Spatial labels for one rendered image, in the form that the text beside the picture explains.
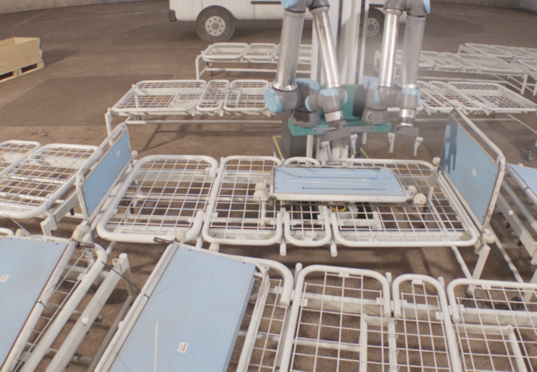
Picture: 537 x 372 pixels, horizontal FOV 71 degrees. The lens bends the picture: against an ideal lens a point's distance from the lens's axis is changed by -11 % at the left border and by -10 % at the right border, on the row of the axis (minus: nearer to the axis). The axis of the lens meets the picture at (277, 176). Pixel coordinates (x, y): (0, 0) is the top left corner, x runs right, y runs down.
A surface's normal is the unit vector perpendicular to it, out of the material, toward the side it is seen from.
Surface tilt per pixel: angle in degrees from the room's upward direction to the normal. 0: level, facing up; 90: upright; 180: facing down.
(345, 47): 90
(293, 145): 90
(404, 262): 0
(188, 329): 7
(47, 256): 5
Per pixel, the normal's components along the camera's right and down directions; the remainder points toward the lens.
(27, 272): 0.11, -0.87
